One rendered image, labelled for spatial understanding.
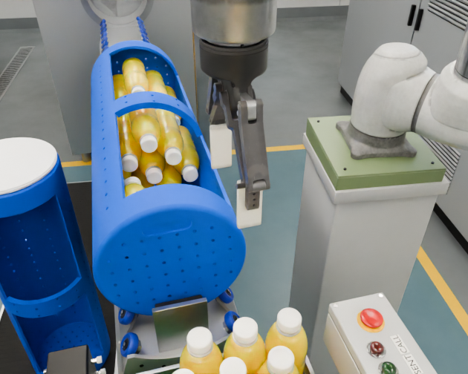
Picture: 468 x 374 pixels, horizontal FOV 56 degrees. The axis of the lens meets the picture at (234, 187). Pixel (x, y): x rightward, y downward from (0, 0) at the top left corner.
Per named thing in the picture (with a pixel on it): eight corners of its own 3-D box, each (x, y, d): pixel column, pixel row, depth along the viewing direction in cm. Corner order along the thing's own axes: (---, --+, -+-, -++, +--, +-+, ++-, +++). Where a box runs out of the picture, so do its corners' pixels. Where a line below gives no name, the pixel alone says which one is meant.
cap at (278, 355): (286, 350, 69) (287, 343, 68) (297, 372, 66) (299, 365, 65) (263, 358, 68) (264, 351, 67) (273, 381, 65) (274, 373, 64)
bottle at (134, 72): (143, 79, 145) (149, 104, 130) (121, 77, 143) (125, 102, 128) (145, 58, 141) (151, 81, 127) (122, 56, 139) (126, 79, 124)
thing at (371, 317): (375, 309, 73) (376, 305, 73) (386, 327, 71) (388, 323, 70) (355, 314, 73) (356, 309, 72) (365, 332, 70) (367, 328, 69)
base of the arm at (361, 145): (388, 116, 138) (392, 99, 134) (417, 156, 121) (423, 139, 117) (330, 118, 136) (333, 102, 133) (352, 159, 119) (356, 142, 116)
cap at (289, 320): (273, 330, 72) (273, 323, 71) (280, 312, 75) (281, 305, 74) (296, 338, 70) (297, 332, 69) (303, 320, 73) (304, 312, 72)
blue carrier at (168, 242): (180, 113, 161) (172, 34, 144) (247, 299, 93) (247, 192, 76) (100, 125, 156) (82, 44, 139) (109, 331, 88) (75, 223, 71)
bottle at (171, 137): (145, 117, 122) (152, 153, 108) (166, 103, 121) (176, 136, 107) (160, 135, 126) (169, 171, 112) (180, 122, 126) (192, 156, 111)
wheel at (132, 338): (138, 329, 85) (129, 326, 84) (140, 349, 82) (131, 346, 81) (126, 343, 87) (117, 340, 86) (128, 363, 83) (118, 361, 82)
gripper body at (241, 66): (280, 44, 45) (275, 125, 51) (255, 21, 52) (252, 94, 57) (209, 51, 44) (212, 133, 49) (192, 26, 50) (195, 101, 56)
